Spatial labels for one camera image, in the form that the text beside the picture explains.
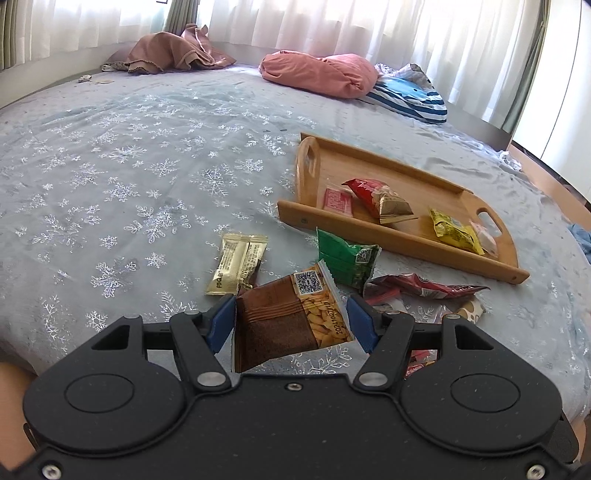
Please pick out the person's right leg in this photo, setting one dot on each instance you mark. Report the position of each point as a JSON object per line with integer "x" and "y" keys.
{"x": 582, "y": 429}

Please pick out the white patterned cloth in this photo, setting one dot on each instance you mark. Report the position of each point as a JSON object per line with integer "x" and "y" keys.
{"x": 411, "y": 71}

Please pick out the person's leg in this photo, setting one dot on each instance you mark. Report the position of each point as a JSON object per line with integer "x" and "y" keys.
{"x": 582, "y": 429}
{"x": 14, "y": 406}

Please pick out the small gold snack packet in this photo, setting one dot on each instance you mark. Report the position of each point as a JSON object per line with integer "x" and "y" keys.
{"x": 235, "y": 263}

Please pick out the pink pillow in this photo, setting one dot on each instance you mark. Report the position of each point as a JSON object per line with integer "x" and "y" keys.
{"x": 314, "y": 74}

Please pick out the white crumpled tissue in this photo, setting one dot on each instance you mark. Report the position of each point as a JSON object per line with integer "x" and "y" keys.
{"x": 510, "y": 160}

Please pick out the grey green curtain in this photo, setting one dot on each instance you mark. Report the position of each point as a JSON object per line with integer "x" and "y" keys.
{"x": 180, "y": 16}
{"x": 526, "y": 60}

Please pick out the long dark red snack packet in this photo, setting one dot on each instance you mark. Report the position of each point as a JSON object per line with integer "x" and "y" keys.
{"x": 415, "y": 288}

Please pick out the dark wooden ledge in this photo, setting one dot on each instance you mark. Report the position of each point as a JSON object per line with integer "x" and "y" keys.
{"x": 480, "y": 131}

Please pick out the blue striped pillow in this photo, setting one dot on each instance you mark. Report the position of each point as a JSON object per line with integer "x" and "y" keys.
{"x": 406, "y": 99}

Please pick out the small scraps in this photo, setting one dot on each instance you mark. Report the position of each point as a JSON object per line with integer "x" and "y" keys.
{"x": 92, "y": 79}

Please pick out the brown peanut snack packet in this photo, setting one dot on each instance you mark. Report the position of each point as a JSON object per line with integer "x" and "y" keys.
{"x": 272, "y": 323}

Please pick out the person's left leg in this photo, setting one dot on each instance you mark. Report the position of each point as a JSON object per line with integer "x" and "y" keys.
{"x": 14, "y": 406}

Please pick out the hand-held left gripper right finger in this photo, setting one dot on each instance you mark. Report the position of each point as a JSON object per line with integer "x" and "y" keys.
{"x": 362, "y": 323}

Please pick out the red wafer bar packet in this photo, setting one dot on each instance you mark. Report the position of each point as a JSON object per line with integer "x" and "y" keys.
{"x": 418, "y": 369}

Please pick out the wooden tray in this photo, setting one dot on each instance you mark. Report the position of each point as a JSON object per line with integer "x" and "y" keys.
{"x": 415, "y": 194}

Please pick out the brown pink cloth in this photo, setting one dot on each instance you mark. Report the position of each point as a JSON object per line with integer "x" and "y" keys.
{"x": 161, "y": 53}

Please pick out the green snack packet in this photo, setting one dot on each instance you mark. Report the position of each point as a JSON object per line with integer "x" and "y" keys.
{"x": 344, "y": 258}

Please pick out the red biscuit packet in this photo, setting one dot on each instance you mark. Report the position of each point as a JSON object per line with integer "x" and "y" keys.
{"x": 337, "y": 201}

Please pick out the blue cloth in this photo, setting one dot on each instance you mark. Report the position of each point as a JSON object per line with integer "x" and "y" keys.
{"x": 582, "y": 244}

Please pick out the yellow snack packet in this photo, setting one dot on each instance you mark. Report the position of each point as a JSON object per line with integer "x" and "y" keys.
{"x": 455, "y": 230}

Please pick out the red and gold snack packet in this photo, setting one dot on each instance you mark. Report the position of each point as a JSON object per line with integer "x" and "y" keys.
{"x": 374, "y": 196}

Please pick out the clear white snack packet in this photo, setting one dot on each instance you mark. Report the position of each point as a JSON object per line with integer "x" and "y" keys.
{"x": 487, "y": 240}

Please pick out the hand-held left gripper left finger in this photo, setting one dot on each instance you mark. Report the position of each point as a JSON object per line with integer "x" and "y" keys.
{"x": 221, "y": 323}

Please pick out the white sheer curtain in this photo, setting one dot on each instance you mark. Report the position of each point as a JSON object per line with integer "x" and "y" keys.
{"x": 323, "y": 23}

